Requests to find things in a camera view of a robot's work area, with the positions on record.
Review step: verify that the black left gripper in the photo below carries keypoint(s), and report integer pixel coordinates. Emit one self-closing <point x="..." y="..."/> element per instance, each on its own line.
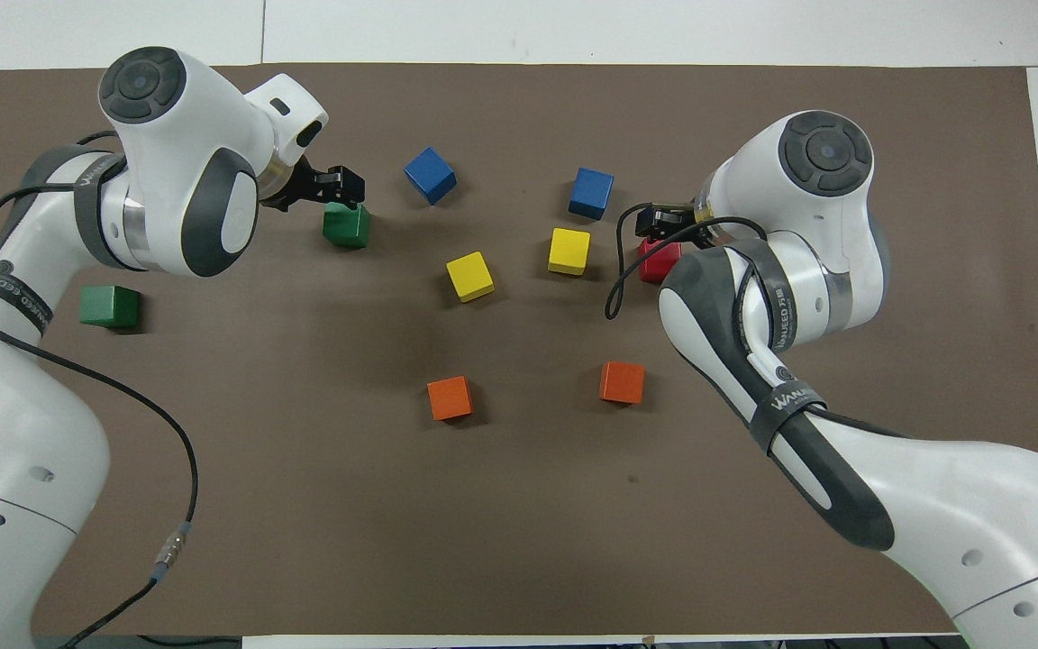
<point x="298" y="187"/>

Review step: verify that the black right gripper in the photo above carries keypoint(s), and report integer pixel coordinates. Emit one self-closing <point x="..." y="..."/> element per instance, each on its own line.
<point x="686" y="219"/>

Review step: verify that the red wooden cube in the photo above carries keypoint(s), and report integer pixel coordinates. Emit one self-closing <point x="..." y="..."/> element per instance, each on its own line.
<point x="660" y="266"/>

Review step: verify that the green wooden cube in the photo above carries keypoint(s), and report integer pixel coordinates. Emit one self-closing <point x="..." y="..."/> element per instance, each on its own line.
<point x="110" y="306"/>
<point x="345" y="227"/>

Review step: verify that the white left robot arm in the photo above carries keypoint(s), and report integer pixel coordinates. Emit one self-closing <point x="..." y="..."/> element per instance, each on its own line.
<point x="177" y="135"/>

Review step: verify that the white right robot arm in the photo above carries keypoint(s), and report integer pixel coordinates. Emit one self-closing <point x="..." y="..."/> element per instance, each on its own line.
<point x="807" y="225"/>

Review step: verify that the blue wooden cube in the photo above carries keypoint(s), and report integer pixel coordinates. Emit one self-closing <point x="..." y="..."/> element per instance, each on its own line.
<point x="591" y="193"/>
<point x="430" y="175"/>

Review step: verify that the yellow wooden cube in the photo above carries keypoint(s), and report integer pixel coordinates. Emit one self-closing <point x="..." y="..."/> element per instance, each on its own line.
<point x="569" y="251"/>
<point x="469" y="276"/>

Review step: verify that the orange wooden cube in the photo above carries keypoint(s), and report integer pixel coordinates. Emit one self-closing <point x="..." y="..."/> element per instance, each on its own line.
<point x="450" y="397"/>
<point x="622" y="382"/>

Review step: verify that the brown table mat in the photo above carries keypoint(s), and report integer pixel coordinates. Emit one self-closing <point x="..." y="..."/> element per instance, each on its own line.
<point x="519" y="505"/>

